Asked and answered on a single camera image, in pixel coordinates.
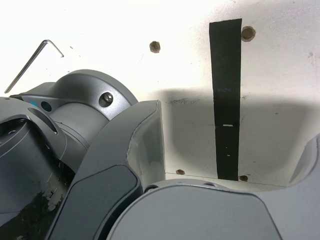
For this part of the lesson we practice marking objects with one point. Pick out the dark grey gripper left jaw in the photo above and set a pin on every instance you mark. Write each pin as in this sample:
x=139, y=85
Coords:
x=105, y=190

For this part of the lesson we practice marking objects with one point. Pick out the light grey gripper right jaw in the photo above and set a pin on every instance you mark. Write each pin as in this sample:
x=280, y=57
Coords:
x=200, y=217

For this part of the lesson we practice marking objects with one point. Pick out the black tape strip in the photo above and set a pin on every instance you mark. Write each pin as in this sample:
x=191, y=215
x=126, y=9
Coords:
x=226, y=75

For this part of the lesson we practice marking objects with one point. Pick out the metal hex key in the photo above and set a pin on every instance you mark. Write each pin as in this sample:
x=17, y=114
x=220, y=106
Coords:
x=25, y=67

